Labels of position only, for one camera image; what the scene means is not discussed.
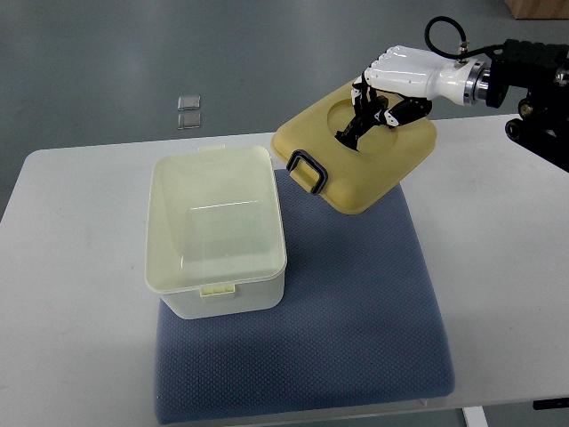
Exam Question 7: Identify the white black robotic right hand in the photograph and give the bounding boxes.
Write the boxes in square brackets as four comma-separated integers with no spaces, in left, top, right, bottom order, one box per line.
[349,45,485,135]

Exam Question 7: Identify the yellow storage box lid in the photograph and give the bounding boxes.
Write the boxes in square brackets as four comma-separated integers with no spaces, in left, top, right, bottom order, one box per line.
[271,83,437,214]

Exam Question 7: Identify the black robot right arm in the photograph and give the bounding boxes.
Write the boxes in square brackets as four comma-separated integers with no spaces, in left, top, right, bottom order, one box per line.
[424,16,568,171]

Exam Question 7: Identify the cardboard box corner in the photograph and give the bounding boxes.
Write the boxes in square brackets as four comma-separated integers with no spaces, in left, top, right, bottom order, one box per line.
[505,0,568,20]

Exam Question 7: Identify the white storage box base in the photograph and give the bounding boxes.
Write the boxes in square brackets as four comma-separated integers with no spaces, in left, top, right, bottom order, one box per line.
[145,146,287,319]

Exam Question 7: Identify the upper grey floor plate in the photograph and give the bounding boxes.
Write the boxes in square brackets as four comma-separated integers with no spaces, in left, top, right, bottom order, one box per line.
[177,95,201,111]

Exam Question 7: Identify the blue grey fabric mat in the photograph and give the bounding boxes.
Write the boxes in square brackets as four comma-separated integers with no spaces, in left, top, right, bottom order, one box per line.
[155,170,455,424]

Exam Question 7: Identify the white table leg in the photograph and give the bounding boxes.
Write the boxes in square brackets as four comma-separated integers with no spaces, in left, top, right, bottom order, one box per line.
[462,406,489,427]

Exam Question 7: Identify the black object at table edge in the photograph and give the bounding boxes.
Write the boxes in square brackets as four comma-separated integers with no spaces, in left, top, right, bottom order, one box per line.
[533,398,569,411]

